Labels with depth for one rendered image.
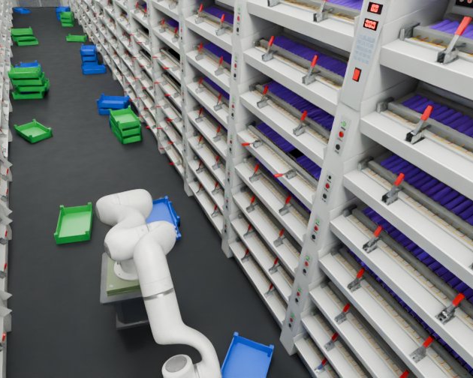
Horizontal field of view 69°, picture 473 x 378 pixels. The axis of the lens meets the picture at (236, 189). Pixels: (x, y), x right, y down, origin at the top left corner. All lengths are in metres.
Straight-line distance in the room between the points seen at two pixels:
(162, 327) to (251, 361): 0.89
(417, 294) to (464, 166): 0.39
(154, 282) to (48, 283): 1.33
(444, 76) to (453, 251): 0.40
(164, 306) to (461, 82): 0.89
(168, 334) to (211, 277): 1.12
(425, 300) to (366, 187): 0.34
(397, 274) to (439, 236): 0.20
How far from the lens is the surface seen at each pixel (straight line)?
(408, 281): 1.12
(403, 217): 1.02
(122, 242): 1.16
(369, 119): 1.03
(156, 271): 1.02
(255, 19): 1.57
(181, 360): 1.09
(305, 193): 1.33
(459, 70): 0.87
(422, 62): 0.91
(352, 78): 1.04
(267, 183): 1.65
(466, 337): 1.08
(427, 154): 0.93
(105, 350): 1.94
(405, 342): 1.24
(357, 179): 1.11
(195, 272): 2.16
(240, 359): 1.86
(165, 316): 1.04
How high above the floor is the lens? 1.64
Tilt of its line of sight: 36 degrees down
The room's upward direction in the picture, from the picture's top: 5 degrees clockwise
